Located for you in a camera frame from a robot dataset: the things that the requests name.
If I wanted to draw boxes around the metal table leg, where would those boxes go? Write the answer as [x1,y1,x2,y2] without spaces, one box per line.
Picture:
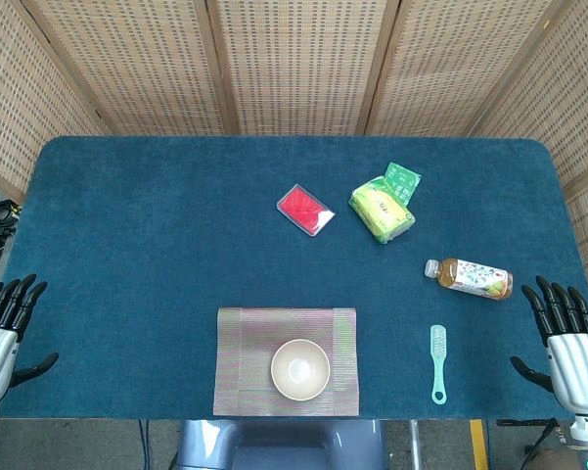
[406,419,422,470]

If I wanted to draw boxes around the yellow green tissue pack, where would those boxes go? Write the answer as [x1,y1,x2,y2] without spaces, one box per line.
[347,176,417,246]

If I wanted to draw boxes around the thin black floor cable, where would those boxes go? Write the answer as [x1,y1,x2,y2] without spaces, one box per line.
[137,419,151,470]

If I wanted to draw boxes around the mint green plastic brush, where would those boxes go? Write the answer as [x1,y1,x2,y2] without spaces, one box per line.
[430,324,449,405]

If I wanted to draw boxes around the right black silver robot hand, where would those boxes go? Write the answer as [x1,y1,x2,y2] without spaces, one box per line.
[510,275,588,417]

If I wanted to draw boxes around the woven bamboo screen panel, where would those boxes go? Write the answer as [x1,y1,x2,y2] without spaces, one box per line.
[22,0,239,137]
[361,0,568,138]
[469,0,588,314]
[0,0,109,202]
[204,0,402,137]

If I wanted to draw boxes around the tea bottle with printed label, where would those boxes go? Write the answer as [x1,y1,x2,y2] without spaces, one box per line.
[424,258,515,301]

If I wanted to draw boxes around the black flat bar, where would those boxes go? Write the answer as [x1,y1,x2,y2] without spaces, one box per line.
[496,417,559,428]

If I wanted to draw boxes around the beige round bowl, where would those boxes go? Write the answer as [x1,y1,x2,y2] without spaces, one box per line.
[270,338,332,400]

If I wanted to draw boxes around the blue carpet table cover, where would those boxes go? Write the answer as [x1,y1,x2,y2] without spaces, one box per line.
[0,135,588,422]

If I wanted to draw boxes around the beige woven placemat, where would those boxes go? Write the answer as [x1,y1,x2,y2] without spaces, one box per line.
[212,306,362,418]

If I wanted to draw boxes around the blue-grey robot torso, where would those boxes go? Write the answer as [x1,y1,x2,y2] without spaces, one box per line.
[169,418,390,470]

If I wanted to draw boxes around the clear case with red cards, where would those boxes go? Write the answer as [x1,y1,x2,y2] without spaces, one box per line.
[275,183,337,240]

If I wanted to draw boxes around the black cable bundle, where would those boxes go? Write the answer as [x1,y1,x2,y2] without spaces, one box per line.
[0,199,23,230]

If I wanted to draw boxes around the green sachet packet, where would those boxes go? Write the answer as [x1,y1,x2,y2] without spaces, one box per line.
[383,162,423,207]

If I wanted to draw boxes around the yellow floor tape strip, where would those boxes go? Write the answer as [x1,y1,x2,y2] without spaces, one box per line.
[469,419,490,470]

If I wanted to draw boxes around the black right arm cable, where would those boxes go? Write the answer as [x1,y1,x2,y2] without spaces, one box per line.
[521,424,562,459]

